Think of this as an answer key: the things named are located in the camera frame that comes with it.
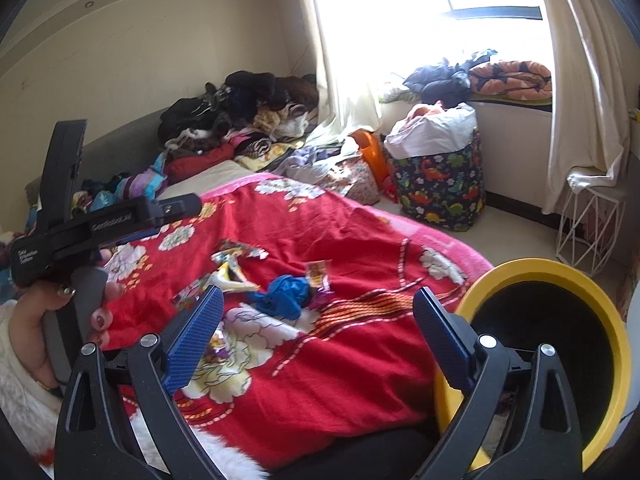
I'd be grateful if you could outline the pile of dark clothes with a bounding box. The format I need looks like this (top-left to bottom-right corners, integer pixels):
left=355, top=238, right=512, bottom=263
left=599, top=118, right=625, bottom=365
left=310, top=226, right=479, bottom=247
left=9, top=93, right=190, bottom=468
left=157, top=70, right=319, bottom=159

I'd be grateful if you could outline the cream curtain right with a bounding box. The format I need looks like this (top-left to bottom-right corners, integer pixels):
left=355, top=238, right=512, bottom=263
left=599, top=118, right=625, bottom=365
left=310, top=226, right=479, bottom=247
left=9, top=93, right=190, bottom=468
left=542, top=0, right=630, bottom=214

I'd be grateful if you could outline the white bag in basket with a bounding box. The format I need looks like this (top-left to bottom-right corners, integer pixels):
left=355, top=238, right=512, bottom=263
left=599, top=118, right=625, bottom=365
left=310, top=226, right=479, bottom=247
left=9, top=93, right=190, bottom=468
left=383, top=102, right=477, bottom=159

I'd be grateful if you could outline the dinosaur print storage basket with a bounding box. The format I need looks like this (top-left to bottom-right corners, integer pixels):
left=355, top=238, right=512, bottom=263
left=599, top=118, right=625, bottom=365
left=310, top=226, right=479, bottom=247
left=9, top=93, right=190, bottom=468
left=385, top=129, right=486, bottom=232

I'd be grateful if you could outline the cream curtain left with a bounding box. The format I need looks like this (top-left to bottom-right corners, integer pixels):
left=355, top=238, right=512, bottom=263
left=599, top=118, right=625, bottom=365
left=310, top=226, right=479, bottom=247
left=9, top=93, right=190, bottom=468
left=300, top=0, right=394, bottom=145

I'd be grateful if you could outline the red floral blanket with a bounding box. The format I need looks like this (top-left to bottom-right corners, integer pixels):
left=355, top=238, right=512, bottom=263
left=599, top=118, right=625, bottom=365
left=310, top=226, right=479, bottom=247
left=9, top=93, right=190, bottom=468
left=108, top=177, right=490, bottom=479

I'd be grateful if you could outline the person's left hand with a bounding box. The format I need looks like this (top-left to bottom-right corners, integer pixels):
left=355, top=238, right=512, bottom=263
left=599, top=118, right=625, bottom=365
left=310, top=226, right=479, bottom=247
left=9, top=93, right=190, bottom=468
left=8, top=246, right=126, bottom=391

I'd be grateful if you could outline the white fluffy sleeve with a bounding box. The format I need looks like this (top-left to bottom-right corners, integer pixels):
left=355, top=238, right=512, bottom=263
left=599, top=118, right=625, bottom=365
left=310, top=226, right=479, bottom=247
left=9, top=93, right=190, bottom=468
left=0, top=300, right=61, bottom=477

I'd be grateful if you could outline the orange patterned blanket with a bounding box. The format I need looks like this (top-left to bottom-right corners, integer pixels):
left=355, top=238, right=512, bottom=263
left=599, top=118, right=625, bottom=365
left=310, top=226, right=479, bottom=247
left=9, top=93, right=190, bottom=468
left=469, top=61, right=552, bottom=101

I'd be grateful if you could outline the floral fabric bag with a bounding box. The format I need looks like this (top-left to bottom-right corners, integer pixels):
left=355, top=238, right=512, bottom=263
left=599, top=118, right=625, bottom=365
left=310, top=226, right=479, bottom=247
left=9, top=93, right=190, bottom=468
left=318, top=158, right=380, bottom=206

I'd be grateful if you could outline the blue crumpled cloth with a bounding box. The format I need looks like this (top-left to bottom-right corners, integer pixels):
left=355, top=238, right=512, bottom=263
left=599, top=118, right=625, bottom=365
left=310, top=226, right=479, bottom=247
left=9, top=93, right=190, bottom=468
left=246, top=275, right=311, bottom=321

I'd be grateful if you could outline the orange bag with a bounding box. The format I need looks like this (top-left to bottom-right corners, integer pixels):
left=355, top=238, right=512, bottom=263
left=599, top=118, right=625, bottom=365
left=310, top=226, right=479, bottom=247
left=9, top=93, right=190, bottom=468
left=350, top=129, right=393, bottom=193

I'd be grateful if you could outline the white wire frame stool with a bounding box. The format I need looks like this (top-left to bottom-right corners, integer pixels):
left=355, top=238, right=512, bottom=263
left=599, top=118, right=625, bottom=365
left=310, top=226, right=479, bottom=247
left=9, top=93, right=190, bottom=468
left=555, top=186, right=626, bottom=278

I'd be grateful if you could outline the yellow white snack wrapper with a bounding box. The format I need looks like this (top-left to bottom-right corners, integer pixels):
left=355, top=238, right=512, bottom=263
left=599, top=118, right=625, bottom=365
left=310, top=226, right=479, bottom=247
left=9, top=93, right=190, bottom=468
left=206, top=252, right=259, bottom=292

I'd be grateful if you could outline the yellow rimmed trash bin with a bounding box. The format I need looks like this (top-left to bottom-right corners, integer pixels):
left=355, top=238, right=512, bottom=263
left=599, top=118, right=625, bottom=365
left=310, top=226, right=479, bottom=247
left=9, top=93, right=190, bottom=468
left=413, top=258, right=632, bottom=479

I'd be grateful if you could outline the cream curtain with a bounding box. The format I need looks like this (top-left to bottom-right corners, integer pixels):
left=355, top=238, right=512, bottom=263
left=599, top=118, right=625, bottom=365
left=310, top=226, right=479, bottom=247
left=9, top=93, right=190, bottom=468
left=300, top=0, right=394, bottom=145
left=542, top=0, right=630, bottom=214

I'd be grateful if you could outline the dark navy jacket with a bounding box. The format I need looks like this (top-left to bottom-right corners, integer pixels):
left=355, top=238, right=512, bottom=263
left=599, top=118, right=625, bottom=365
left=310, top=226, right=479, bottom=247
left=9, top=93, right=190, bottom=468
left=402, top=49, right=497, bottom=108

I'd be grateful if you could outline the small colourful candy wrapper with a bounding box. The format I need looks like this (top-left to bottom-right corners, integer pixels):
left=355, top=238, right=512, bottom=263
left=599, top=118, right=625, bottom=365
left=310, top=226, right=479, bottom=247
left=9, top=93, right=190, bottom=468
left=306, top=260, right=334, bottom=310

